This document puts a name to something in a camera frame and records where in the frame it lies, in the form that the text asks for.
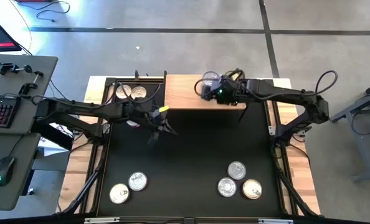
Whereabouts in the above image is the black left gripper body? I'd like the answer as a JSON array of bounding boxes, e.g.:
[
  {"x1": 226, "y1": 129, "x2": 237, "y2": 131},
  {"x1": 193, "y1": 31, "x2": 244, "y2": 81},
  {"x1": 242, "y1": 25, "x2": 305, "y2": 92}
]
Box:
[{"x1": 131, "y1": 101, "x2": 167, "y2": 128}]

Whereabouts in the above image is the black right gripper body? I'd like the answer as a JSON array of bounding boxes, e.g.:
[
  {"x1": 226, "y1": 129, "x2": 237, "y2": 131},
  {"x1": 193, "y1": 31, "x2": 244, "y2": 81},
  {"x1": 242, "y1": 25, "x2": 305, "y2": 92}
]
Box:
[{"x1": 212, "y1": 77, "x2": 247, "y2": 106}]

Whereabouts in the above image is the green albacore tuna can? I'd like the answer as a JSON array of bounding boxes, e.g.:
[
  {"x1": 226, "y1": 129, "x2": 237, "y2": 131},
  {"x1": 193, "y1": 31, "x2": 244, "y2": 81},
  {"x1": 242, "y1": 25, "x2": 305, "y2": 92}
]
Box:
[{"x1": 201, "y1": 70, "x2": 221, "y2": 91}]

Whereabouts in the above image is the wooden shelf with black legs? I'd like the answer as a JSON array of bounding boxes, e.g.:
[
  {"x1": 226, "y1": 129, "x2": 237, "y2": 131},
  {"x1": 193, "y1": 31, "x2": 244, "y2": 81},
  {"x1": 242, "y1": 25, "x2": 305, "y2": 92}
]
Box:
[{"x1": 163, "y1": 70, "x2": 250, "y2": 123}]

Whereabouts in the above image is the silver-lidded seafood can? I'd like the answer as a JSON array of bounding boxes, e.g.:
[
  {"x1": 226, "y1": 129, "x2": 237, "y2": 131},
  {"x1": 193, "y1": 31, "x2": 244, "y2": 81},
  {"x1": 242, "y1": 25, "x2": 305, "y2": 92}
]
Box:
[{"x1": 128, "y1": 171, "x2": 148, "y2": 192}]

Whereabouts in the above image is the gold-lidded seafood can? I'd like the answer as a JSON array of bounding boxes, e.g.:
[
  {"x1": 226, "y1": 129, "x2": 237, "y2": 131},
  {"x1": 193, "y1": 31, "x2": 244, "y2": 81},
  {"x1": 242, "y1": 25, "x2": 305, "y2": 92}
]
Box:
[{"x1": 242, "y1": 179, "x2": 263, "y2": 200}]

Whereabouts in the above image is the white paper sheet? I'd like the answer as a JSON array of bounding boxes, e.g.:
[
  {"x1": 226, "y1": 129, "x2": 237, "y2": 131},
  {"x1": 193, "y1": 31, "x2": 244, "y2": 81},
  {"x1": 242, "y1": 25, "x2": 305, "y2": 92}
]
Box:
[{"x1": 37, "y1": 123, "x2": 80, "y2": 156}]

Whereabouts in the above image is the black desk support beam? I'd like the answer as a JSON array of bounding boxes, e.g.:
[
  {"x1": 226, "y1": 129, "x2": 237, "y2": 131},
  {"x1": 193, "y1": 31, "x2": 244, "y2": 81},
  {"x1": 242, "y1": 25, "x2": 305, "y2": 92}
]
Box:
[{"x1": 31, "y1": 121, "x2": 74, "y2": 151}]

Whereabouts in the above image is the black desk clamp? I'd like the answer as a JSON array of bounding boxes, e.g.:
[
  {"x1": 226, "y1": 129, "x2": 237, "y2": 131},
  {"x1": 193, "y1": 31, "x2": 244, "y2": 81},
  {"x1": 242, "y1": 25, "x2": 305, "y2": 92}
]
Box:
[
  {"x1": 17, "y1": 70, "x2": 45, "y2": 96},
  {"x1": 0, "y1": 60, "x2": 33, "y2": 76}
]

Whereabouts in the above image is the grey desk top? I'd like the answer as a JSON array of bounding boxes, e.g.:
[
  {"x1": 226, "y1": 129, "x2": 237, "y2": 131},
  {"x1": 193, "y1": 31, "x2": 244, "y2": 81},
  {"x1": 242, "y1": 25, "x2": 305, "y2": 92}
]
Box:
[
  {"x1": 0, "y1": 133, "x2": 42, "y2": 212},
  {"x1": 0, "y1": 53, "x2": 59, "y2": 135}
]

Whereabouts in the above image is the grey metal table base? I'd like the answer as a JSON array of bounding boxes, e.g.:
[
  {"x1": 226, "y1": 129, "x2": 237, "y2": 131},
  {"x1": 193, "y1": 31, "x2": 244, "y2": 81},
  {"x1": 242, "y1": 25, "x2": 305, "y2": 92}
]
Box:
[{"x1": 328, "y1": 77, "x2": 370, "y2": 184}]

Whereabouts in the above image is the black computer mouse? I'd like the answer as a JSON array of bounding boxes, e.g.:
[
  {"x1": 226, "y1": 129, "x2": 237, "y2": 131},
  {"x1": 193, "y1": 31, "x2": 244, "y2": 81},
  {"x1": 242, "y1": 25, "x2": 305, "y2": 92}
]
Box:
[{"x1": 0, "y1": 155, "x2": 17, "y2": 187}]

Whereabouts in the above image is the black metal table frame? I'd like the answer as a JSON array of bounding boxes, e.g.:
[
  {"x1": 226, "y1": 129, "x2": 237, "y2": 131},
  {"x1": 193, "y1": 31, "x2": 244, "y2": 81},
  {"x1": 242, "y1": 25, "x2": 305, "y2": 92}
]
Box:
[{"x1": 55, "y1": 70, "x2": 321, "y2": 218}]

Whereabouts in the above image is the black desk cable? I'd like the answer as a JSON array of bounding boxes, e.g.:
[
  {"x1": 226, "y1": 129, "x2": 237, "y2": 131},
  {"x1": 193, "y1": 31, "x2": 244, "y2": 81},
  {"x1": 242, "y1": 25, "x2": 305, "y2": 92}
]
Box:
[{"x1": 49, "y1": 79, "x2": 67, "y2": 100}]

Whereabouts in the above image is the silver metal bracket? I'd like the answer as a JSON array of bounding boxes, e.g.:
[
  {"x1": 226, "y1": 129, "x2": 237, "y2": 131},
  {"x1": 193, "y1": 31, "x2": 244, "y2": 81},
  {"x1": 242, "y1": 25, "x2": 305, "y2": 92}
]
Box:
[
  {"x1": 258, "y1": 218, "x2": 294, "y2": 224},
  {"x1": 84, "y1": 217, "x2": 120, "y2": 224}
]

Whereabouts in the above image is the black cable on grey base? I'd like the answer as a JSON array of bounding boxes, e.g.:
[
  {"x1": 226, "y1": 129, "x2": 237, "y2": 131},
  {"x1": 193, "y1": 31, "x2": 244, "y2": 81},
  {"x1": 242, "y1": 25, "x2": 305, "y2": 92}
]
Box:
[{"x1": 350, "y1": 102, "x2": 370, "y2": 136}]

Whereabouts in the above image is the black floor cable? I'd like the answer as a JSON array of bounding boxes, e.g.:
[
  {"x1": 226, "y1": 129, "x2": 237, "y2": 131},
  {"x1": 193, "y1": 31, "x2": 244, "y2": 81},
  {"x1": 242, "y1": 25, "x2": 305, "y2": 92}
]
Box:
[{"x1": 35, "y1": 0, "x2": 71, "y2": 22}]

